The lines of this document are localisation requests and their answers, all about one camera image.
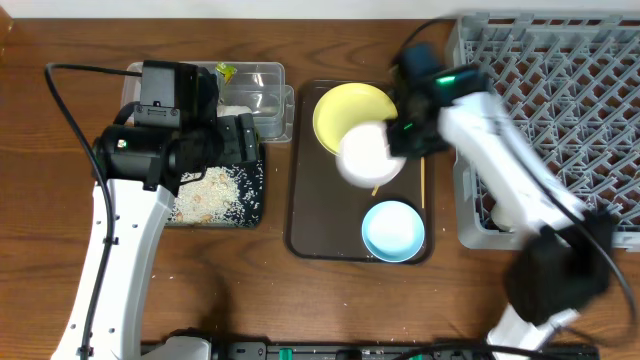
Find white napkin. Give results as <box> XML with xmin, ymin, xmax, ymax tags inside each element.
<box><xmin>217</xmin><ymin>105</ymin><xmax>252</xmax><ymax>117</ymax></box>

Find white bowl with food scraps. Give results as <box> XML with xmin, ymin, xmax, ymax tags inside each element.
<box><xmin>336</xmin><ymin>122</ymin><xmax>406</xmax><ymax>189</ymax></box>

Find green orange snack wrapper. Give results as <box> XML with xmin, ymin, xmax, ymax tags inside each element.
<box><xmin>214</xmin><ymin>62</ymin><xmax>237</xmax><ymax>85</ymax></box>

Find yellow plate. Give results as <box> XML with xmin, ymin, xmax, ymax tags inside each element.
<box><xmin>313</xmin><ymin>83</ymin><xmax>398</xmax><ymax>155</ymax></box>

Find light blue bowl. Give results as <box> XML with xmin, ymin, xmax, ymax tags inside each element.
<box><xmin>361</xmin><ymin>200</ymin><xmax>426</xmax><ymax>263</ymax></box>

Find white cup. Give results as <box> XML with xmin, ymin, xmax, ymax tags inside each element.
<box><xmin>490</xmin><ymin>203</ymin><xmax>514</xmax><ymax>232</ymax></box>

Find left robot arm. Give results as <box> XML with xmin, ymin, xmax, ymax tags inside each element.
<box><xmin>54</xmin><ymin>60</ymin><xmax>266</xmax><ymax>359</ymax></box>

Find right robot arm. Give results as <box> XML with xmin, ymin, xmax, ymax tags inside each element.
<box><xmin>387</xmin><ymin>43</ymin><xmax>616</xmax><ymax>359</ymax></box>

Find black food waste tray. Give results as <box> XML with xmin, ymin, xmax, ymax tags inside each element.
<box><xmin>164</xmin><ymin>142</ymin><xmax>267</xmax><ymax>229</ymax></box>

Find clear plastic waste bin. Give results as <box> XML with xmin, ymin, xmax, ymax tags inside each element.
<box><xmin>120</xmin><ymin>61</ymin><xmax>296</xmax><ymax>145</ymax></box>

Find grey dishwasher rack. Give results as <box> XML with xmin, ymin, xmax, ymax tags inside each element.
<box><xmin>447</xmin><ymin>13</ymin><xmax>639</xmax><ymax>252</ymax></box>

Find rice and food scraps pile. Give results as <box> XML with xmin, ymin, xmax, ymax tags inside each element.
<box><xmin>169</xmin><ymin>159</ymin><xmax>265</xmax><ymax>226</ymax></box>

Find dark brown serving tray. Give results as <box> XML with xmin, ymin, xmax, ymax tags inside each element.
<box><xmin>284</xmin><ymin>80</ymin><xmax>435</xmax><ymax>265</ymax></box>

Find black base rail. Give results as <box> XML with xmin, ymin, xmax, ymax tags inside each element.
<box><xmin>139</xmin><ymin>340</ymin><xmax>601</xmax><ymax>360</ymax></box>

